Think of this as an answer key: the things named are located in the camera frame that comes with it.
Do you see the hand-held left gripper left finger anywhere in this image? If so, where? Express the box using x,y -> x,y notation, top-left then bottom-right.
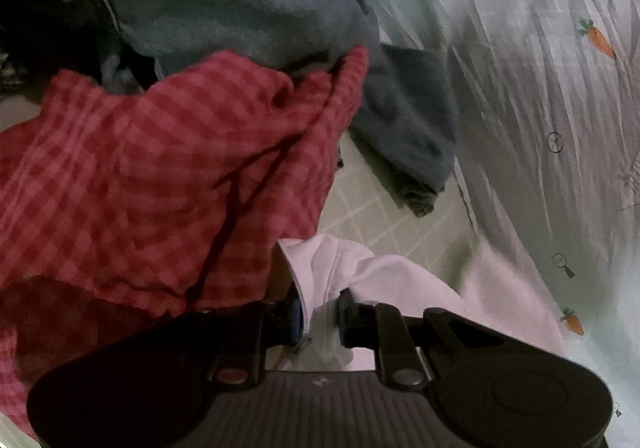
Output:
202,285 -> 309,386

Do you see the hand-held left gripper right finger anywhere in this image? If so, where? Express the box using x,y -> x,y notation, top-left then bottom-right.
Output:
336,289 -> 509,389

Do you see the white garment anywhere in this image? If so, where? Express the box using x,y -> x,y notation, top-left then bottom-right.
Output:
270,237 -> 567,375

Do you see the red checked cloth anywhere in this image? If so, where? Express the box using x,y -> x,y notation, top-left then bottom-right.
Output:
0,45 -> 372,425

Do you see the carrot print bed sheet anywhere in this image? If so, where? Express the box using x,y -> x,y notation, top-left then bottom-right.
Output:
345,0 -> 640,448

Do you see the blue garment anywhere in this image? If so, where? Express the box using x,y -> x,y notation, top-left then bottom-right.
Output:
99,0 -> 460,220

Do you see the blue-green checked cloth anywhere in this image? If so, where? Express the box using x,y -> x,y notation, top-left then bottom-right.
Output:
0,50 -> 31,101

